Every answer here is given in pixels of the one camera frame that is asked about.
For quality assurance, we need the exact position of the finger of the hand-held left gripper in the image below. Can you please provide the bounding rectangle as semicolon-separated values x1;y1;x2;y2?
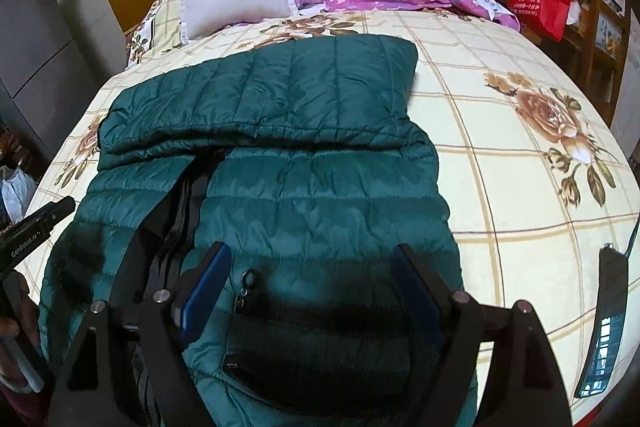
34;196;77;234

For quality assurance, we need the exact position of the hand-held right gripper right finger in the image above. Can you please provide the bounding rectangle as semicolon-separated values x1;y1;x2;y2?
391;243;573;427

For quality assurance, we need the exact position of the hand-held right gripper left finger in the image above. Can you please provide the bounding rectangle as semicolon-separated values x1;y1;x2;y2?
47;241;232;427

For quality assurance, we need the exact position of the dark green puffer jacket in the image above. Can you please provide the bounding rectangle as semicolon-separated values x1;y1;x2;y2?
37;34;478;427

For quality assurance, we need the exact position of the person's left hand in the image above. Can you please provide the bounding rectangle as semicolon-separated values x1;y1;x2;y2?
0;271;42;344

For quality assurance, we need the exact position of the white plastic bag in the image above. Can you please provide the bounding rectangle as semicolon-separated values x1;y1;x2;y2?
0;166;39;224

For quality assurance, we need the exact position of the cream checked floral bedspread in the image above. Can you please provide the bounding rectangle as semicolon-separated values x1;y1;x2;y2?
30;0;640;427

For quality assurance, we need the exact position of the grey refrigerator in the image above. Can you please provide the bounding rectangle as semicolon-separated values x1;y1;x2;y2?
0;0;126;150

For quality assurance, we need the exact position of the black smartphone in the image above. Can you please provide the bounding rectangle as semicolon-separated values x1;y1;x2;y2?
575;244;630;399

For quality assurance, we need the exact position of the wooden shelf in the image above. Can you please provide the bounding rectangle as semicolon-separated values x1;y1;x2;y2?
550;0;632;124

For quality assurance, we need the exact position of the red shopping bag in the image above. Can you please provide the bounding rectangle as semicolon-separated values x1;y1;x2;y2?
509;0;572;42

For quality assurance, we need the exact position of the black charging cable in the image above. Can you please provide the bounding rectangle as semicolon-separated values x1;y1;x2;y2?
622;213;640;259

